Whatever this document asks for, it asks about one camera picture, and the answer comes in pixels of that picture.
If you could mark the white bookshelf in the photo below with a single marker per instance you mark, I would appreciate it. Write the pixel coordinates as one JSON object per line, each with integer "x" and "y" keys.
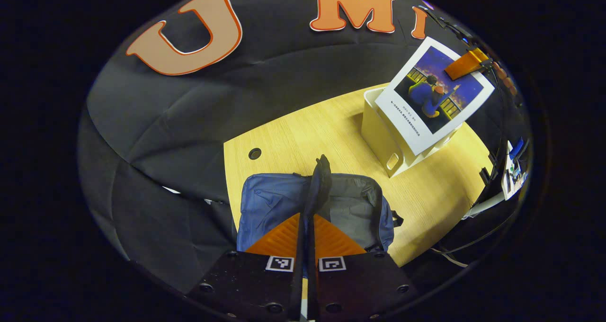
{"x": 378, "y": 132}

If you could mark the black backdrop cloth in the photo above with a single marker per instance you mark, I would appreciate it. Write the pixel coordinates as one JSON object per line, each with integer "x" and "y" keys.
{"x": 189, "y": 104}

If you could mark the blue schoolbag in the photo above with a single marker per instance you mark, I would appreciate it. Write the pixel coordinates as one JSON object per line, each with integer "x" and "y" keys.
{"x": 270, "y": 203}

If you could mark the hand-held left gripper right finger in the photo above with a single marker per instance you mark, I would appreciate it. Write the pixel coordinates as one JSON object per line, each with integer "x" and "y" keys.
{"x": 313, "y": 255}

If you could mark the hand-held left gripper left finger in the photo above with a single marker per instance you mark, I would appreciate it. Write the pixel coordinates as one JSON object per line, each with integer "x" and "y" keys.
{"x": 300, "y": 255}

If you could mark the white metal bar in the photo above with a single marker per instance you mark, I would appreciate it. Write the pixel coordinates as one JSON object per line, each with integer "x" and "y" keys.
{"x": 487, "y": 202}

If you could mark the white electronics board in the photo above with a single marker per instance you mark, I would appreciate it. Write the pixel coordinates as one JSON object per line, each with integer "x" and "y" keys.
{"x": 510, "y": 180}

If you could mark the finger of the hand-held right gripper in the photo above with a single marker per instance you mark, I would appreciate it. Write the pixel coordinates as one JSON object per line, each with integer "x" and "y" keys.
{"x": 464, "y": 65}

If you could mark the black desk clamp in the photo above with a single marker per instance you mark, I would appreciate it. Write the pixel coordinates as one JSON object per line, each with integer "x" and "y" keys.
{"x": 485, "y": 175}

